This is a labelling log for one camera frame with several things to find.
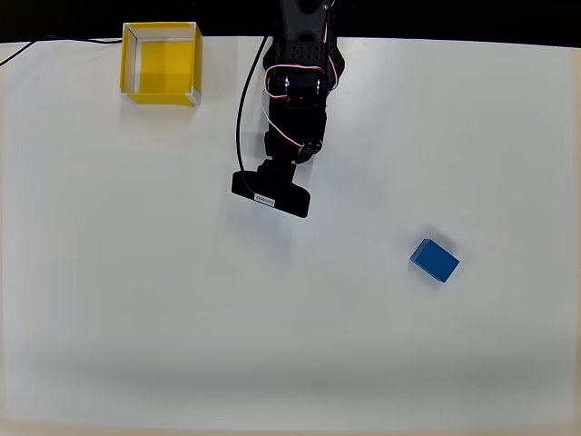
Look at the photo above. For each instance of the yellow cardboard box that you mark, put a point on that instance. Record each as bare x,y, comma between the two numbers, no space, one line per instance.
165,63

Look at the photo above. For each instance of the blue block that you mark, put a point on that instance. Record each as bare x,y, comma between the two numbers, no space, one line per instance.
435,260

